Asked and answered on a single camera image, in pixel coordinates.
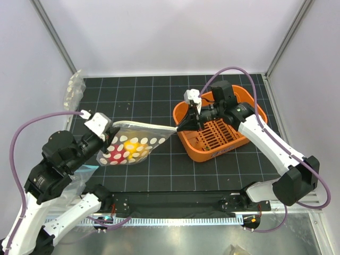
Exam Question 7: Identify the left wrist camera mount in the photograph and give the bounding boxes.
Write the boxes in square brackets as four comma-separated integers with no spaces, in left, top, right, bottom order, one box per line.
[80,110,112,141]

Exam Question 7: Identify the clear polka dot zip bag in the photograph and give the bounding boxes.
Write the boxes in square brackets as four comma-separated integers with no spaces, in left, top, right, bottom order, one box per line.
[96,121,177,166]

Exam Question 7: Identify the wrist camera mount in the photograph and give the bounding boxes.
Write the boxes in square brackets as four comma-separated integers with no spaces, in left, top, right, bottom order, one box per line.
[80,110,112,141]
[184,89,202,106]

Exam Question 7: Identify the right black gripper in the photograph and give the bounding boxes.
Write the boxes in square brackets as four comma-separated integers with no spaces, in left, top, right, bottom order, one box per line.
[177,103,224,131]

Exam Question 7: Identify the crumpled clear blue-zip bag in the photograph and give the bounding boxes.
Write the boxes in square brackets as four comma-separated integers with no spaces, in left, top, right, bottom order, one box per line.
[57,165,99,208]

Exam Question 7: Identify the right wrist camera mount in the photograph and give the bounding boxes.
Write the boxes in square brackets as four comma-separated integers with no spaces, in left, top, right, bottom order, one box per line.
[184,89,202,106]

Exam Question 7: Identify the white slotted cable duct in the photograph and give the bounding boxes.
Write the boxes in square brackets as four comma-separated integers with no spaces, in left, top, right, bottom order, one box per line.
[44,215,244,227]

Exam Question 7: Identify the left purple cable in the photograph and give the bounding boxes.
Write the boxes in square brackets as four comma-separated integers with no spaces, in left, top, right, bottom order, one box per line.
[2,110,133,253]

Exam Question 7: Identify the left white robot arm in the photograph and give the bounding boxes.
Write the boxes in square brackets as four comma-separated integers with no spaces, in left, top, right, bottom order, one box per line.
[1,127,119,254]

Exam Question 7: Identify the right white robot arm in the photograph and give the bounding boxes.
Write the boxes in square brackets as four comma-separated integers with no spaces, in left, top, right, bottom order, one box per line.
[177,81,320,210]

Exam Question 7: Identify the orange plastic basket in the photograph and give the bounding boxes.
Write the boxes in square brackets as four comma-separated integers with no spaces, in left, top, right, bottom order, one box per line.
[173,85,268,162]

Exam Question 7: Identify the purple cable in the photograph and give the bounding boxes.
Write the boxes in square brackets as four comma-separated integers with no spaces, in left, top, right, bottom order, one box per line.
[199,66,332,232]
[2,110,133,253]

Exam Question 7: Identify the red toy strawberry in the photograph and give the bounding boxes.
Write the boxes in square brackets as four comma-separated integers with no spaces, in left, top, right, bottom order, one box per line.
[104,144,126,165]

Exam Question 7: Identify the yellow toy fruit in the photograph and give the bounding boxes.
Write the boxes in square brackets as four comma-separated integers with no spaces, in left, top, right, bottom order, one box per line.
[124,141,140,160]
[136,144,149,158]

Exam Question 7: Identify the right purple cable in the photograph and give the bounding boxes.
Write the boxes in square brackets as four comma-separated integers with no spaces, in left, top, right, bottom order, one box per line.
[199,66,332,232]

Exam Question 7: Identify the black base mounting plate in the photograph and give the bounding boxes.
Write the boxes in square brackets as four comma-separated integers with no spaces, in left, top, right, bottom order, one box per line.
[112,190,271,218]

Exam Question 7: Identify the spare polka dot bag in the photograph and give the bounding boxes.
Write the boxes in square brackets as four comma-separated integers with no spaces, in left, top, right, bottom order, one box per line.
[63,69,86,114]

